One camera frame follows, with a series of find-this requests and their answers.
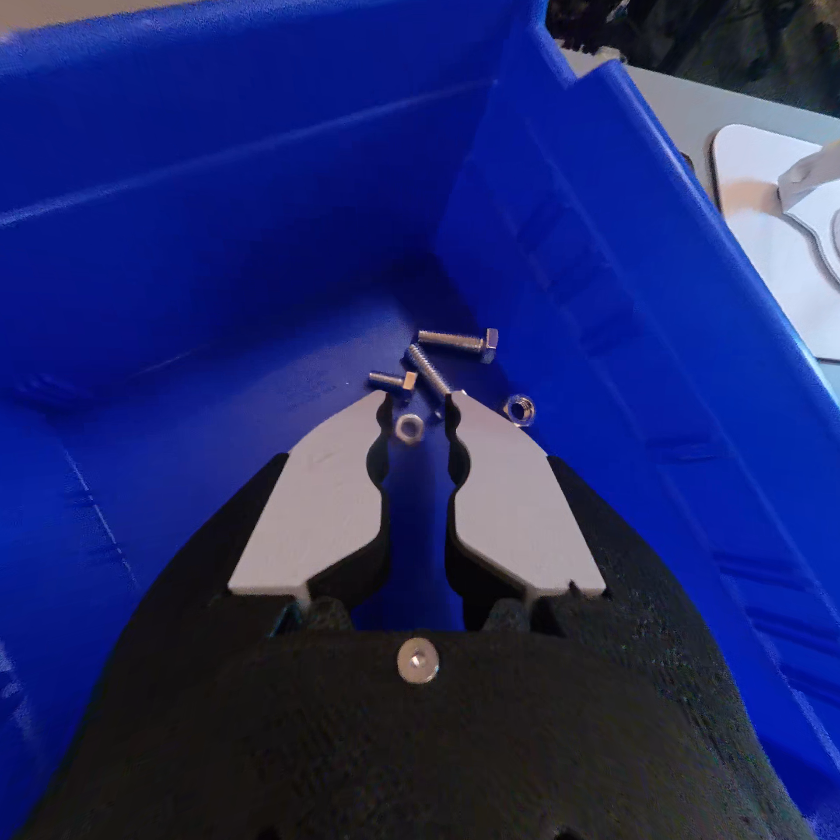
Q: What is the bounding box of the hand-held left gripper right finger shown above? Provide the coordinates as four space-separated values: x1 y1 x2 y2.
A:
445 390 608 599

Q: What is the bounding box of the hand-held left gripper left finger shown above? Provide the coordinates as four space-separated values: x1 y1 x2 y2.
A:
226 390 393 598

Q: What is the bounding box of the blue plastic bin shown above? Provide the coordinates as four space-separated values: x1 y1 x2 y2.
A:
0 0 840 840

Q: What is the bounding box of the thick silver hex bolt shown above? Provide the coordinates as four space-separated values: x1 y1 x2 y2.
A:
416 327 501 365

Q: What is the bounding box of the white instruction sign stand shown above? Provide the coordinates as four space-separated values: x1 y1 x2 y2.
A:
710 123 840 362

